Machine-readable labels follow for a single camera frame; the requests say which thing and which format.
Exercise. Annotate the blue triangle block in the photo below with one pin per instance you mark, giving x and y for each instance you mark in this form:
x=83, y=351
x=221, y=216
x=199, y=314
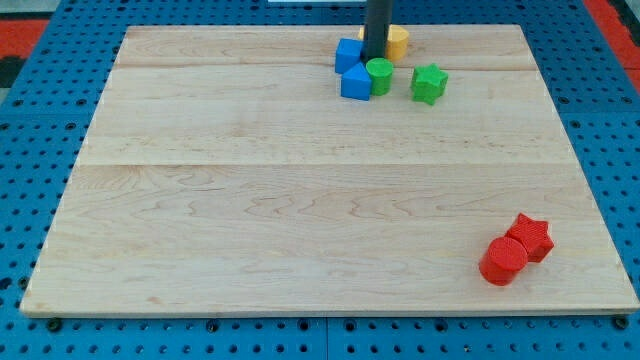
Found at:
x=356, y=83

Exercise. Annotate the blue cube block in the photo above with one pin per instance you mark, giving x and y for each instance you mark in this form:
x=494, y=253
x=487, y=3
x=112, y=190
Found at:
x=347, y=54

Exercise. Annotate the light wooden board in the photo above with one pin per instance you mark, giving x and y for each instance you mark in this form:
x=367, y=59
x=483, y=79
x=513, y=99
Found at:
x=223, y=175

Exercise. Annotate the green cylinder block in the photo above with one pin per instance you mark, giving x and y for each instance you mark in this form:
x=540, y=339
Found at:
x=380, y=71

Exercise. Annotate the green star block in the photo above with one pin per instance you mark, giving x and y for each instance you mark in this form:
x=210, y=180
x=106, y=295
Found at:
x=428, y=83

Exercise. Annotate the yellow cylinder block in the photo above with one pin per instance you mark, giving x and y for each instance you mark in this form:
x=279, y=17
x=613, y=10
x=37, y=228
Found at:
x=397, y=43

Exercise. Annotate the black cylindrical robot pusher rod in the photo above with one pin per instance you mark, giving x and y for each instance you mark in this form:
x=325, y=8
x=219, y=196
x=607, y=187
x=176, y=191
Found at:
x=376, y=28

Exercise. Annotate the red cylinder block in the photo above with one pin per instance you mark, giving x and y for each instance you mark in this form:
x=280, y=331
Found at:
x=503, y=260

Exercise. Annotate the red star block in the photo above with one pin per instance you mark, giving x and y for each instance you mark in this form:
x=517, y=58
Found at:
x=533, y=235

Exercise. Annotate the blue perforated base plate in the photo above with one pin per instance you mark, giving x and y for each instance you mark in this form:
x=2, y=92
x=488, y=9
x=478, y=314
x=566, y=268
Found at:
x=46, y=114

